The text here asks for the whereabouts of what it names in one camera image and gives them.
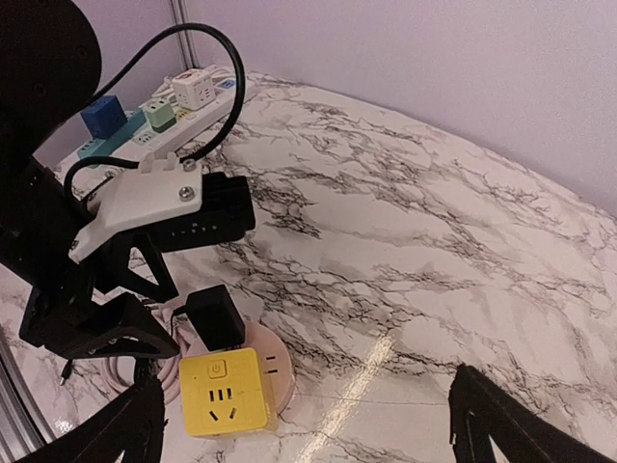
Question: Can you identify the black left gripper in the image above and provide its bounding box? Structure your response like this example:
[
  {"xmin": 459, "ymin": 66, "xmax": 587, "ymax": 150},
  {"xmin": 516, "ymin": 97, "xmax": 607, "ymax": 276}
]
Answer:
[{"xmin": 18, "ymin": 158, "xmax": 178, "ymax": 360}]

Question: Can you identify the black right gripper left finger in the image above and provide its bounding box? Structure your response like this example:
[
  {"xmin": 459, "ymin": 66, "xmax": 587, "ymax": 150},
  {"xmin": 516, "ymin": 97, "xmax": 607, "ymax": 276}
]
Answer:
[{"xmin": 20, "ymin": 376, "xmax": 165, "ymax": 463}]

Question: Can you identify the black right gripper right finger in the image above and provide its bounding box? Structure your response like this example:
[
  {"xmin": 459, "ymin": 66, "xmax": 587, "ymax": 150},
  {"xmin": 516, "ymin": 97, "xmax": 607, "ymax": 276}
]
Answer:
[{"xmin": 448, "ymin": 364, "xmax": 612, "ymax": 463}]

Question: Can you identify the pink round power strip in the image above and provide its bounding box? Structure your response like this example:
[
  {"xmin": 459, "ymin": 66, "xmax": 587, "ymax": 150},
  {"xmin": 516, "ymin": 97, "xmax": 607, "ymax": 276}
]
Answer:
[{"xmin": 101, "ymin": 321, "xmax": 295, "ymax": 414}]

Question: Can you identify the yellow cube socket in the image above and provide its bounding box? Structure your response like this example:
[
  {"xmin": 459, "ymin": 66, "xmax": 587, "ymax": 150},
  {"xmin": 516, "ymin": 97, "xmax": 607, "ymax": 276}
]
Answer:
[{"xmin": 179, "ymin": 347, "xmax": 274, "ymax": 438}]

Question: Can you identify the black power adapter with cable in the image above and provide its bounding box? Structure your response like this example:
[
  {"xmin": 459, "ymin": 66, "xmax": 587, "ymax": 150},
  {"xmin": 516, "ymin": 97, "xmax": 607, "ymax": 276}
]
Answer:
[{"xmin": 172, "ymin": 285, "xmax": 245, "ymax": 351}]

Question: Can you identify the teal power strip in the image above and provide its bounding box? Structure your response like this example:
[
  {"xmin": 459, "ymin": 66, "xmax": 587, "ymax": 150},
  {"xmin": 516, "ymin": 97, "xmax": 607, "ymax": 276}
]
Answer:
[{"xmin": 76, "ymin": 109, "xmax": 147, "ymax": 159}]

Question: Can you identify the blue cube socket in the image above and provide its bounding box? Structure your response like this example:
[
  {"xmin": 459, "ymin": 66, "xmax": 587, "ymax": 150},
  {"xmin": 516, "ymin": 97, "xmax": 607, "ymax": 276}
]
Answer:
[{"xmin": 80, "ymin": 95, "xmax": 127, "ymax": 139}]

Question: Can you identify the green plug adapter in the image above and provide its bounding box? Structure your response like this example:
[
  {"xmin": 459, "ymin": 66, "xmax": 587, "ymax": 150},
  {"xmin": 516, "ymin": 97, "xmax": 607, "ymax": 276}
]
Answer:
[{"xmin": 142, "ymin": 98, "xmax": 176, "ymax": 133}]

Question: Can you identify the white cube socket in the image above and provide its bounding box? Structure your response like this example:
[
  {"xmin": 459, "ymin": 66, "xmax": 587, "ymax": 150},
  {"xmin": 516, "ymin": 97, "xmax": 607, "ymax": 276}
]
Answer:
[{"xmin": 171, "ymin": 68, "xmax": 216, "ymax": 111}]

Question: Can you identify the long white power strip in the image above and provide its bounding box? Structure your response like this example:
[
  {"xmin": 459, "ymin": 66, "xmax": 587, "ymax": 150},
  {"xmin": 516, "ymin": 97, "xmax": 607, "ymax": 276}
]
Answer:
[{"xmin": 112, "ymin": 65, "xmax": 235, "ymax": 161}]

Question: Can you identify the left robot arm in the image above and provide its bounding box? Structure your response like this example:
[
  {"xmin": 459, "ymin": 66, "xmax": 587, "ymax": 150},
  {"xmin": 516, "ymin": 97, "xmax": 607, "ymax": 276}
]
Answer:
[{"xmin": 1, "ymin": 1, "xmax": 255, "ymax": 360}]

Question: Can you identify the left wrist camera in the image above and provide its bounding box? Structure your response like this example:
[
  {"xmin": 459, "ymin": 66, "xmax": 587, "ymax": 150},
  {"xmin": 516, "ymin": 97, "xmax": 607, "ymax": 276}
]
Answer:
[{"xmin": 68, "ymin": 152, "xmax": 256, "ymax": 263}]

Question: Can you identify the left aluminium frame post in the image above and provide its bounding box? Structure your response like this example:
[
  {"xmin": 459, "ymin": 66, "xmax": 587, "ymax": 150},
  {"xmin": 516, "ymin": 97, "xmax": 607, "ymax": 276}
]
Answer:
[{"xmin": 169, "ymin": 0, "xmax": 200, "ymax": 68}]

